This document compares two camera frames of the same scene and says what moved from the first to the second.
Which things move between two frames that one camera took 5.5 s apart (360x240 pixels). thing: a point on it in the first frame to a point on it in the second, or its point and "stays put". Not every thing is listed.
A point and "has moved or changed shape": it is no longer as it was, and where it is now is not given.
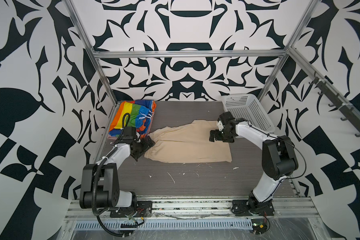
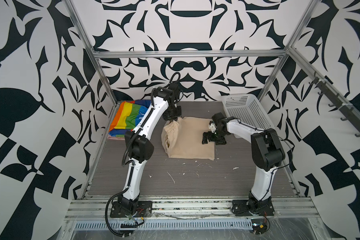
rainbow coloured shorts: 135,113 stays put
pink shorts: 111,138 stays put
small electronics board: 259,225 stays put
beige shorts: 188,143 has moved or changed shape
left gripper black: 146,146 to 167,117
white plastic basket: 246,106 stays put
